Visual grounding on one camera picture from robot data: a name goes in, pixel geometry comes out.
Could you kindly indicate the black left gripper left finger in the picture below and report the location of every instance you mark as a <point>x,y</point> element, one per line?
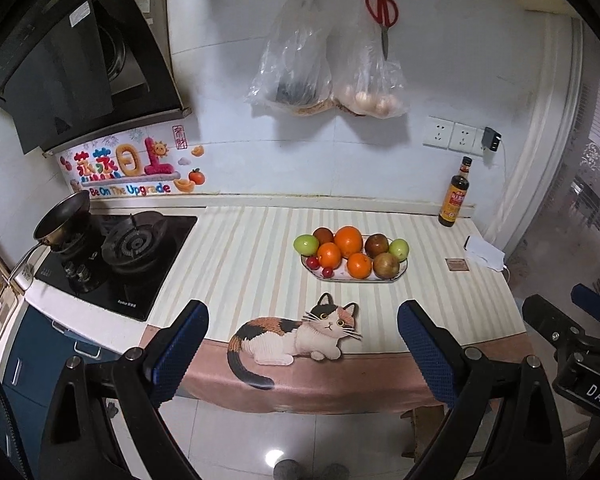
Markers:
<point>78,440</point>

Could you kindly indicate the clear plastic bag with eggs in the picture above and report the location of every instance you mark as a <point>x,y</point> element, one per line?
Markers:
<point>364,83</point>

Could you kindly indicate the colourful wall sticker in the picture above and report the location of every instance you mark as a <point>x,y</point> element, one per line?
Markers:
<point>158,160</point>

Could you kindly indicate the dark red plum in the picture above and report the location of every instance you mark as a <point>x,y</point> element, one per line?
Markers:
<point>324,235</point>

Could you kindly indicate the white paper tissue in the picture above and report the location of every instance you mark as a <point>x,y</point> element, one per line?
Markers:
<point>484,253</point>

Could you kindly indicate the blue kitchen cabinet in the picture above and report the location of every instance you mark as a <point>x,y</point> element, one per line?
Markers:
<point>39,352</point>

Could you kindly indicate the oval floral ceramic plate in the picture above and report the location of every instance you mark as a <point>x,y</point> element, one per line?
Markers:
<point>341,275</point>

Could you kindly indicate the soy sauce bottle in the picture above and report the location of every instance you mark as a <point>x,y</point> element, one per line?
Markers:
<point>455,195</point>

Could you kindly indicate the white wall socket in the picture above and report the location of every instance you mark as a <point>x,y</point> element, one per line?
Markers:
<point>453,136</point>

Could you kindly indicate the small red cherry tomato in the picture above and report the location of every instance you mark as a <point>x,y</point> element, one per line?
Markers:
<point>313,263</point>

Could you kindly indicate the small orange tangerine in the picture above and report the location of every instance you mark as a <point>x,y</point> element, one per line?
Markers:
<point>359,266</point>

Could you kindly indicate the black gas stove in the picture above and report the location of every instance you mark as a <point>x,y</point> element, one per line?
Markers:
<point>120,261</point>

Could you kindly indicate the dark red apple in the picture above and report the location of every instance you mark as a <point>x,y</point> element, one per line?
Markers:
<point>376,245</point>

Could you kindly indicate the red handled scissors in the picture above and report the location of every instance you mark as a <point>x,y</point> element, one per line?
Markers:
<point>385,13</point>

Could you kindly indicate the large orange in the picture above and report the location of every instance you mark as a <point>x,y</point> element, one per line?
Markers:
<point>349,240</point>

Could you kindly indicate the small green apple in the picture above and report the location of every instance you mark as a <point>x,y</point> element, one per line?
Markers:
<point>400,249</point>

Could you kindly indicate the black range hood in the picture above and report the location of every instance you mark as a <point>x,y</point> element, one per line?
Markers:
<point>74,70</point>

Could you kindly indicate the small brown coaster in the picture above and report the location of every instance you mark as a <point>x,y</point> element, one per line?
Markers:
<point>457,264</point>

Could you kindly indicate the cardboard box under table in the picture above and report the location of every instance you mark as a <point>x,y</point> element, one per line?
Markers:
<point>425,422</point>

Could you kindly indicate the black plug adapter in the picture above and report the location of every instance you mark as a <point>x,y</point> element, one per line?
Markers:
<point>491,139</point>

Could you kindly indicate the clear plastic bag dark contents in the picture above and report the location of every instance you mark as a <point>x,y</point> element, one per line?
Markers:
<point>293,74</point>

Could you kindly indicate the brownish pomegranate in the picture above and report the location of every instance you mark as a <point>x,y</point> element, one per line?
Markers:
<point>386,266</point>

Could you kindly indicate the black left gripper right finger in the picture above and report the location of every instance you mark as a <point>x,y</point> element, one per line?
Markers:
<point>526,439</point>

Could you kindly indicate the black frying pan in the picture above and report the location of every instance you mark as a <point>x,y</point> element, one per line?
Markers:
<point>64,222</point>

